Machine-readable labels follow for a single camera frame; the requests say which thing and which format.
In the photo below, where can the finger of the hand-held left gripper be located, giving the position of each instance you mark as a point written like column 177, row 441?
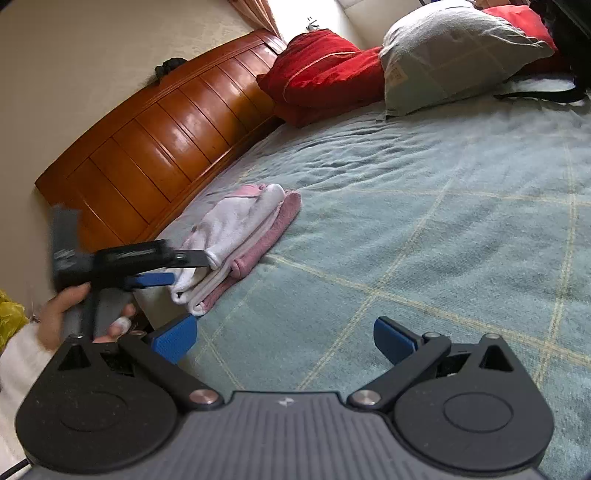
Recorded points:
column 191, row 258
column 152, row 279

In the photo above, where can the small dark cloth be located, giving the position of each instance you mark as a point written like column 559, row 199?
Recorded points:
column 168, row 68

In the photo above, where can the orange patterned curtain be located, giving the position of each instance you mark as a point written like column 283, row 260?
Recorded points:
column 258, row 16

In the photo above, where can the small white figurine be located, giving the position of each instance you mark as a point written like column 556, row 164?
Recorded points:
column 312, row 24

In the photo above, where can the grey pillow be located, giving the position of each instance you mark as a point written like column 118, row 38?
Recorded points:
column 452, row 50

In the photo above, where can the red cushion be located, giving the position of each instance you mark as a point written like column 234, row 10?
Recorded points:
column 521, row 18

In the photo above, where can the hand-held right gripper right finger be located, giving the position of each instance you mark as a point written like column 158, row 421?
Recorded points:
column 392, row 341

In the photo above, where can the green checked blanket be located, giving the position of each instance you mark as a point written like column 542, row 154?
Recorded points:
column 392, row 230

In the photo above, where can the wooden headboard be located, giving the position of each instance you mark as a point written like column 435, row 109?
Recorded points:
column 152, row 138

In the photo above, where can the person's left forearm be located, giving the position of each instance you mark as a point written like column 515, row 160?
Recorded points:
column 18, row 369

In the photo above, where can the pink and white sweater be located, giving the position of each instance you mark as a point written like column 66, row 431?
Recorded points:
column 240, row 240

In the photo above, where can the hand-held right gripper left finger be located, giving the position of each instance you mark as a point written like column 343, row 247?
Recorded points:
column 175, row 339

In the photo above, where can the person's left hand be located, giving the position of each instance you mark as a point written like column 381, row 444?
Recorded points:
column 53, row 318

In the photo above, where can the black backpack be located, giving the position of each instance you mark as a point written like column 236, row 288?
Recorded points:
column 565, row 32

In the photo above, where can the yellow plastic bag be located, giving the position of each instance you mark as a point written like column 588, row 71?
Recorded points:
column 10, row 318

